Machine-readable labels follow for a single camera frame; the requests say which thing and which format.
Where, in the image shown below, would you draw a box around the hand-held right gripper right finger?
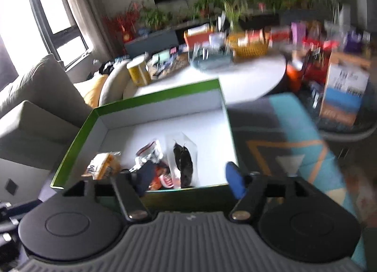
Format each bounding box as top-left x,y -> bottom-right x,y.
225,161 -> 317,222

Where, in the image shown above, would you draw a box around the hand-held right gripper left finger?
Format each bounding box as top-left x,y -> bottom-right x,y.
63,162 -> 157,221

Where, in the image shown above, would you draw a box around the red blue snack packet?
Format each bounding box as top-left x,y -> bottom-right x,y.
146,167 -> 175,191

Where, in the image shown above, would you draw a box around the clear packet dark snack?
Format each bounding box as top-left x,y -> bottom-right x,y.
166,132 -> 198,189

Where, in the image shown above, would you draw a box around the green cardboard box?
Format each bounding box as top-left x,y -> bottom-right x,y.
50,79 -> 239,213

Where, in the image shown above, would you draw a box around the red white snack packet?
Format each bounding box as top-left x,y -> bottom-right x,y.
130,140 -> 164,172

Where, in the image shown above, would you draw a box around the orange white snack packet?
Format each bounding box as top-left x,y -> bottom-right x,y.
81,152 -> 121,180

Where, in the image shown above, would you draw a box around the patterned rug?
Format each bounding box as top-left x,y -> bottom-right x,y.
227,93 -> 377,272

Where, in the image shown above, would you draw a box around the yellow cushion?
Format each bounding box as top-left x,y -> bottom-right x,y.
84,74 -> 109,108

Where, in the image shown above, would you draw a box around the white round table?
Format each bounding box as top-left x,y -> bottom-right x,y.
122,51 -> 287,104

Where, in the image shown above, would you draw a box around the yellow can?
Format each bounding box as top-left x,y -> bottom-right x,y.
127,55 -> 152,87

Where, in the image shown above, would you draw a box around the pile of clothes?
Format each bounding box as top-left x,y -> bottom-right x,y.
98,61 -> 119,75

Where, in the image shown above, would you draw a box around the orange lidded jar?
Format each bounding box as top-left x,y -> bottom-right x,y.
286,64 -> 304,92

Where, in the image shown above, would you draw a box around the blue plastic tray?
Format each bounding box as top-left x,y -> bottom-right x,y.
188,45 -> 233,70

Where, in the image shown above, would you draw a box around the beige sofa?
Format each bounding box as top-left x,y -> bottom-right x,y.
0,54 -> 130,202

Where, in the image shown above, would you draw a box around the yellow woven basket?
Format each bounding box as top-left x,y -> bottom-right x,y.
228,33 -> 270,58

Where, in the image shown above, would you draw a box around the grey television cabinet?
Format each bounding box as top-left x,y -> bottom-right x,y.
124,13 -> 339,57

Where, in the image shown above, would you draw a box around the white blue cardboard box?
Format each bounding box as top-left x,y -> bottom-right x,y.
320,51 -> 372,126

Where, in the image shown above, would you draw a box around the red black snack bag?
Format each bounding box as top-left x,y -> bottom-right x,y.
300,43 -> 332,84

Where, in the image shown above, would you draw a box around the orange storage box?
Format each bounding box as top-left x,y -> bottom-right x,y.
184,24 -> 214,50

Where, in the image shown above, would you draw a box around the red flower decoration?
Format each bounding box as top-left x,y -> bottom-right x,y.
103,4 -> 140,41

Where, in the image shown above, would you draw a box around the potted green plant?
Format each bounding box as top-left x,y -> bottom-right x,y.
193,0 -> 224,16
138,7 -> 173,29

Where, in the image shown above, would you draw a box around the pink box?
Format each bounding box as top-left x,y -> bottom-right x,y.
290,21 -> 307,44

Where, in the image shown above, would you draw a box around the spider plant in vase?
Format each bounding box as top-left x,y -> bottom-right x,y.
222,0 -> 248,33

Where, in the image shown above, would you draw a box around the beige curtain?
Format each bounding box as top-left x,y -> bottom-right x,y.
56,0 -> 115,57

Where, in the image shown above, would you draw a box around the window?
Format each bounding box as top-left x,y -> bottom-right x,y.
0,0 -> 90,72

